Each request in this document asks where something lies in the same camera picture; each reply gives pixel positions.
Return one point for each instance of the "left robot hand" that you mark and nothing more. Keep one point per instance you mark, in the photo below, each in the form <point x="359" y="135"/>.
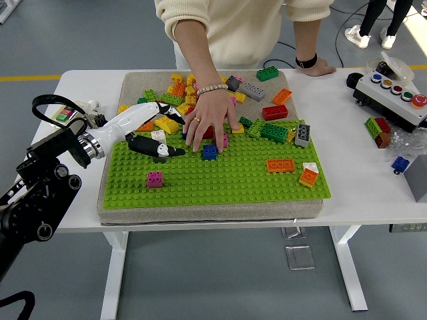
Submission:
<point x="130" y="116"/>

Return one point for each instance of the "person's right hand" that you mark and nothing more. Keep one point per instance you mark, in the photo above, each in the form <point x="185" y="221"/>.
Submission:
<point x="211" y="113"/>

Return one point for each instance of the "person's left hand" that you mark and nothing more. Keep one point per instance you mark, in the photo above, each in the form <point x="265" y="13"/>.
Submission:
<point x="320" y="68"/>

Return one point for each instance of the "red square brick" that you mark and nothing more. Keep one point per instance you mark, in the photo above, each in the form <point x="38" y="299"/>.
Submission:
<point x="209" y="132"/>

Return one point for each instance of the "pink square brick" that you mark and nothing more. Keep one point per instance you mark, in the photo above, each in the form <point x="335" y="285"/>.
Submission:
<point x="226" y="140"/>
<point x="155" y="180"/>

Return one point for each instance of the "person's right forearm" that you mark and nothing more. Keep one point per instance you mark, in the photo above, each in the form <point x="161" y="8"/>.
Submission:
<point x="197" y="53"/>

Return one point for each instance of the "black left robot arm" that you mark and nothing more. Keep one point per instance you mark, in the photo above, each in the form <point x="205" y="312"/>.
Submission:
<point x="50" y="150"/>

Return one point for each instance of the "person's left forearm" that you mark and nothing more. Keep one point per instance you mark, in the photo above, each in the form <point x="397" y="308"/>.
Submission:
<point x="307" y="36"/>

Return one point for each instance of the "orange long brick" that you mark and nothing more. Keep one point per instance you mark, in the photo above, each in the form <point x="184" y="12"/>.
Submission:
<point x="145" y="126"/>

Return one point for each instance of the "small dark green brick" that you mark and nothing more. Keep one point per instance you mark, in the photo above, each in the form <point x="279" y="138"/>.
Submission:
<point x="246" y="122"/>
<point x="141" y="100"/>

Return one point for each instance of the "yellow square brick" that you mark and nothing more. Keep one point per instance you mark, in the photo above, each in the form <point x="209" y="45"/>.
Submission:
<point x="241" y="130"/>

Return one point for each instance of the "white square brick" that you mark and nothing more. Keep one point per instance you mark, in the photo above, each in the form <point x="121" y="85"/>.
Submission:
<point x="159" y="135"/>

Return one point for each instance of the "yellow curved brick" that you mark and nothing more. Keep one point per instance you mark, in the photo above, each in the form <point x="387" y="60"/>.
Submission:
<point x="166" y="124"/>

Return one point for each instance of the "yellow angled brick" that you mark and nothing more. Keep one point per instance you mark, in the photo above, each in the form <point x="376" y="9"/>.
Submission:
<point x="190" y="80"/>

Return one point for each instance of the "light green long brick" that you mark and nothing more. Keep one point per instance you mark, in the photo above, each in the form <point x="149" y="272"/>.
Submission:
<point x="171" y="99"/>

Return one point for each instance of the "small pink brick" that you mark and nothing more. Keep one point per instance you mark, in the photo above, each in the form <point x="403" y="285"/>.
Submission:
<point x="239" y="79"/>

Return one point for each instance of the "grey long brick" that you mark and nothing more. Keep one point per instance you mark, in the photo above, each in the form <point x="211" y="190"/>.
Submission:
<point x="253" y="92"/>
<point x="302" y="135"/>

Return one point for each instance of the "red long brick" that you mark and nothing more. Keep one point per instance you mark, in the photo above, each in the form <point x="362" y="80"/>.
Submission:
<point x="275" y="112"/>

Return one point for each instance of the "dark green long brick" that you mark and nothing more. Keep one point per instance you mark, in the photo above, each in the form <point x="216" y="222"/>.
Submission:
<point x="274" y="132"/>

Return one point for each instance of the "green studded baseplate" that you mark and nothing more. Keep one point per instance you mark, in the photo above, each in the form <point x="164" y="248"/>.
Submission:
<point x="233" y="186"/>

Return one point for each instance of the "orange flat brick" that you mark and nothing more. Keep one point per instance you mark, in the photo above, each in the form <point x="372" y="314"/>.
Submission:
<point x="280" y="165"/>

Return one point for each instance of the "brown brick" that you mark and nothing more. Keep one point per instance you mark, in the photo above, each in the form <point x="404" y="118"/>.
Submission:
<point x="382" y="140"/>

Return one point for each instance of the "orange and yellow brick stack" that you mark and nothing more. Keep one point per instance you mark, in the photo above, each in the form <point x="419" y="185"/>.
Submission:
<point x="308" y="177"/>

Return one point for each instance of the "black wristwatch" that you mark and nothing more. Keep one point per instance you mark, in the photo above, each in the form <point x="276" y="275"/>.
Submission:
<point x="306" y="62"/>

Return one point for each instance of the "dark small part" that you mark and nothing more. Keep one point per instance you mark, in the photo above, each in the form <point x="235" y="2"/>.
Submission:
<point x="383" y="68"/>

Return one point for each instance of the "white push-button control box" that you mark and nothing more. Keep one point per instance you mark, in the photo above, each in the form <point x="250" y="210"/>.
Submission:
<point x="383" y="96"/>

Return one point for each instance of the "person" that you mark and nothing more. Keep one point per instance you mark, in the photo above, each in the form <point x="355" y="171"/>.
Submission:
<point x="370" y="16"/>
<point x="247" y="26"/>

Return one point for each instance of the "clear round container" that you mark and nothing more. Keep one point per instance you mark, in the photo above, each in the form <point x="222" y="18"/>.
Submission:
<point x="398" y="68"/>

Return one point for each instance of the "grey-brown foam mat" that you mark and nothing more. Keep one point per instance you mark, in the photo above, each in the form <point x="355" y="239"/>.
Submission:
<point x="207" y="215"/>

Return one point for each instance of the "clear plastic bag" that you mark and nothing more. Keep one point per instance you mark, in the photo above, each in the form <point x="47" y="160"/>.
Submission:
<point x="405" y="143"/>

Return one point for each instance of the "white table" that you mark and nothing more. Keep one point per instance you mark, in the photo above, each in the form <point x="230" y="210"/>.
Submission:
<point x="360" y="186"/>

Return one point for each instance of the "clear floor plate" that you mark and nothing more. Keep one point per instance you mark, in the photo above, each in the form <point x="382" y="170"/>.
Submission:
<point x="300" y="257"/>
<point x="293" y="232"/>

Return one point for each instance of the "grey box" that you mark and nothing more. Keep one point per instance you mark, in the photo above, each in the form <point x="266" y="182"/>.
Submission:
<point x="418" y="181"/>

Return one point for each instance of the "white furniture base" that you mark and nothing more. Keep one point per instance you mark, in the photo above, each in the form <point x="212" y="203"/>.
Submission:
<point x="6" y="13"/>

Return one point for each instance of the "table control panel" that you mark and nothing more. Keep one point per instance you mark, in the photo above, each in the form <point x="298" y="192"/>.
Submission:
<point x="407" y="228"/>

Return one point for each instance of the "beige switch box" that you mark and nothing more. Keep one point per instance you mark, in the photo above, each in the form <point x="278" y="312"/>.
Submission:
<point x="63" y="115"/>

